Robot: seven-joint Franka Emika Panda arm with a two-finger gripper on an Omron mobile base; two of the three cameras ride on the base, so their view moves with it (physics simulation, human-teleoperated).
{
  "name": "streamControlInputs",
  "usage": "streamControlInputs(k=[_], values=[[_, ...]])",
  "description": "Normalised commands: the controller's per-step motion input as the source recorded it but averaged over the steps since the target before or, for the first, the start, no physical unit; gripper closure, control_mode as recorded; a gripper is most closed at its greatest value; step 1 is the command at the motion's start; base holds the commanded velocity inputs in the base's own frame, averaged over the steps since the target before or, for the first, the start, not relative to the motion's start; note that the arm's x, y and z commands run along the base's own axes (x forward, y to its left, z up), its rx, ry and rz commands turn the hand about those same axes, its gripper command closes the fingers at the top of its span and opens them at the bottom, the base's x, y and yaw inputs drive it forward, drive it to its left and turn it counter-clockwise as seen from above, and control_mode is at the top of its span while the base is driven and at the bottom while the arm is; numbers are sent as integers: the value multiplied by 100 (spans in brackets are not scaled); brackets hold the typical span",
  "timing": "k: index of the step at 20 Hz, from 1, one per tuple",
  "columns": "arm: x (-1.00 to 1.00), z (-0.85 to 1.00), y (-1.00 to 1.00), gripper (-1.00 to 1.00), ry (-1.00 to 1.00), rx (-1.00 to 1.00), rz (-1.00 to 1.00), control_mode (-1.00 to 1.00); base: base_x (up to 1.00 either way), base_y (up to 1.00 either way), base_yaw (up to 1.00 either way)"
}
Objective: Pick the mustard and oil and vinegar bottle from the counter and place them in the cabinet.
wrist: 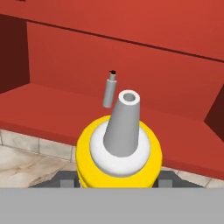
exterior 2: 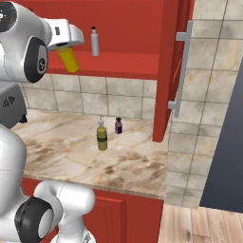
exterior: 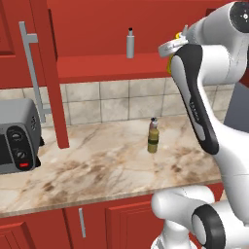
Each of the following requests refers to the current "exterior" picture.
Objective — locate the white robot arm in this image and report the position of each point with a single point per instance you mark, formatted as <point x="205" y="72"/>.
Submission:
<point x="231" y="152"/>

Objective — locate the olive oil and vinegar bottle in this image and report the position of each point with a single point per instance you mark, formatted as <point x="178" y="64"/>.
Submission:
<point x="153" y="137"/>

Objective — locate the yellow mustard bottle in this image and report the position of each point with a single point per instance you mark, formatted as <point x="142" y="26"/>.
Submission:
<point x="169" y="64"/>

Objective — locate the narrow red base cabinet door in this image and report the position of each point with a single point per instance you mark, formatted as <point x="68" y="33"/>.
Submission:
<point x="95" y="227"/>

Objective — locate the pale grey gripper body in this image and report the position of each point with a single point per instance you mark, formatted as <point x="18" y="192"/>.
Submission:
<point x="170" y="48"/>

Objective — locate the closed red wall cabinet door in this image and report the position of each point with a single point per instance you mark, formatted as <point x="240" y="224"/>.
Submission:
<point x="13" y="64"/>

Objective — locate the dark grey appliance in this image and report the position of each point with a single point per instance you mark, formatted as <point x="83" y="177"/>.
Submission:
<point x="238" y="107"/>

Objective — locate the grey bottle with black cap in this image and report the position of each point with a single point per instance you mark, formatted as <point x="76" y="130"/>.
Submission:
<point x="130" y="45"/>

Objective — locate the open red cabinet door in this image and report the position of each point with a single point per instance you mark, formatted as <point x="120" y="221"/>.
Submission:
<point x="53" y="81"/>

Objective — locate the grey toaster oven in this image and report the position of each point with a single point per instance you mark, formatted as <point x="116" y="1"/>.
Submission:
<point x="16" y="129"/>

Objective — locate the red wall cabinet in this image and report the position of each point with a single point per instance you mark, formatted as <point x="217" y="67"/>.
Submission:
<point x="107" y="29"/>

